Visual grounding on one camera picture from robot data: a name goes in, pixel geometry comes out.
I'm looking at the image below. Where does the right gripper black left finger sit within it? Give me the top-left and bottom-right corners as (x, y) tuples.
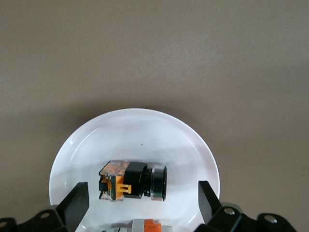
(28, 182), (90, 232)

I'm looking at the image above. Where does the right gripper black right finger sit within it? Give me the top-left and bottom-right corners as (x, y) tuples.
(197, 180), (243, 232)

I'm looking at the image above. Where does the small green-capped clear item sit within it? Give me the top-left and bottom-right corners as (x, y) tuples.
(100, 218), (173, 232)

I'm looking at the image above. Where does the pink round plate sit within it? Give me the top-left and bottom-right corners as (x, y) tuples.
(49, 108), (221, 232)

